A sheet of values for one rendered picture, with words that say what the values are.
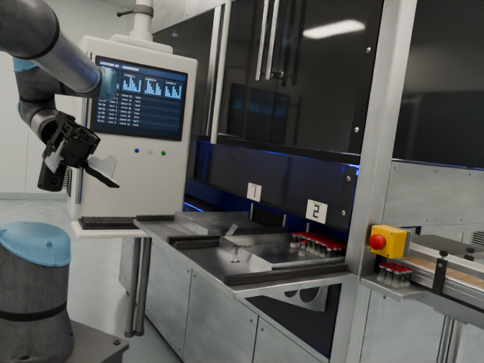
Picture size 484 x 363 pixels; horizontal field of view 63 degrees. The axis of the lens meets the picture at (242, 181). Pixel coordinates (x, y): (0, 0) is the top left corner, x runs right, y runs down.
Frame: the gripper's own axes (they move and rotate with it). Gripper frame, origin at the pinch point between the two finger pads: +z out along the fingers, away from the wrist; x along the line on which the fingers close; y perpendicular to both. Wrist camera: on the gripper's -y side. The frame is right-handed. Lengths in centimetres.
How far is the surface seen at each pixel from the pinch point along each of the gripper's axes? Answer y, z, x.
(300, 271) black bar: 3, 28, 49
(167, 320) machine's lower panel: -84, -45, 121
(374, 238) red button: 20, 37, 56
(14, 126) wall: -141, -482, 207
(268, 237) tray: 0, 6, 67
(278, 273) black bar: 0.1, 26.5, 41.8
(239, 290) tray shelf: -5.3, 26.4, 29.5
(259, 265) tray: -2.2, 20.1, 43.7
